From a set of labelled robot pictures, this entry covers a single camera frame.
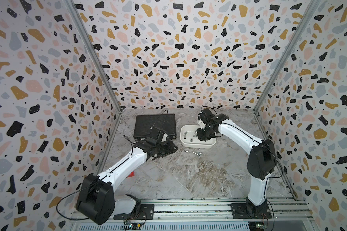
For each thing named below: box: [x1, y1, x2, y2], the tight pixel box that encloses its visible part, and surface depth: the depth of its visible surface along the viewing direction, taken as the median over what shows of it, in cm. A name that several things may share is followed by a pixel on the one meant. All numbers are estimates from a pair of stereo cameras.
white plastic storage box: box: [179, 124, 217, 149], surface depth 104 cm
